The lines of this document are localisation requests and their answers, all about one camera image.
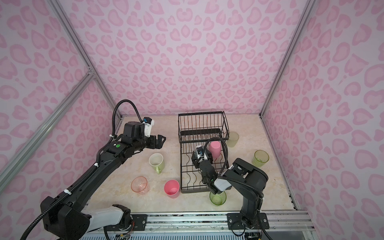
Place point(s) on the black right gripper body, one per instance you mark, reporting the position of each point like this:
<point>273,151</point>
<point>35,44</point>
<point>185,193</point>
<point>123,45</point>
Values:
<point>196,164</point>

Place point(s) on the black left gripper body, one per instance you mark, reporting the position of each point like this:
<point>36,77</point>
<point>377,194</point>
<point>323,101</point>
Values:
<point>150,142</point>

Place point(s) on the light green ceramic mug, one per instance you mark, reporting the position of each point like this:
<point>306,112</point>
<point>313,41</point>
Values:
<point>157,162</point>

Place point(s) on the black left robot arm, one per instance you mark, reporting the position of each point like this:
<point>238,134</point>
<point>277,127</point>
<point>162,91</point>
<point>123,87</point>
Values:
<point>64,217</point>

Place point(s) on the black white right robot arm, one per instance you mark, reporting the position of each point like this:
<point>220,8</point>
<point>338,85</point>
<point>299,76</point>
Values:
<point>247,179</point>

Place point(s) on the frosted pale green textured cup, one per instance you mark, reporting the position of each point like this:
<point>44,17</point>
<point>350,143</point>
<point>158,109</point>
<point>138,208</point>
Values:
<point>233,139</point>

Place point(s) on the clear pink plastic cup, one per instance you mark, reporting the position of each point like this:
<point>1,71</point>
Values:
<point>140,185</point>

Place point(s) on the magenta pink plastic cup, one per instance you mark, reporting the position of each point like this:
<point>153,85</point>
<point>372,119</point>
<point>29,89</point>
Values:
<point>172,189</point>

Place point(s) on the bright green clear cup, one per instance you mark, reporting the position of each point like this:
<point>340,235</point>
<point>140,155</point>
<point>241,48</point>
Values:
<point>218,199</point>

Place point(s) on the clear green plastic cup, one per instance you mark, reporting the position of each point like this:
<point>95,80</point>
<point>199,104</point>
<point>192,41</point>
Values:
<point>261,157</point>

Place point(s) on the black wire dish rack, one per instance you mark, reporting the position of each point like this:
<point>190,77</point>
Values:
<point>195,129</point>

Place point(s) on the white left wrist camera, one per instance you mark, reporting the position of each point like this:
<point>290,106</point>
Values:
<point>148,124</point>

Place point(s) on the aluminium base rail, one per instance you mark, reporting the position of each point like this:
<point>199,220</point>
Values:
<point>279,225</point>

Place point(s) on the aluminium diagonal frame bar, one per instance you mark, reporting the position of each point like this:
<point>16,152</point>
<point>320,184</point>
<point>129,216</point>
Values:
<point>23,155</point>

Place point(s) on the aluminium corner frame post left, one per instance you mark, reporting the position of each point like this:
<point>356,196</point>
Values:
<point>79,46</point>

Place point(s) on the aluminium corner frame post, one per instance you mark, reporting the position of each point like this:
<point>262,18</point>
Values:
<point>310,7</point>
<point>79,46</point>

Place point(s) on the aluminium corner frame post right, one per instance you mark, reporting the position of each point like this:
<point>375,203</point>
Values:
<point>310,7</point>

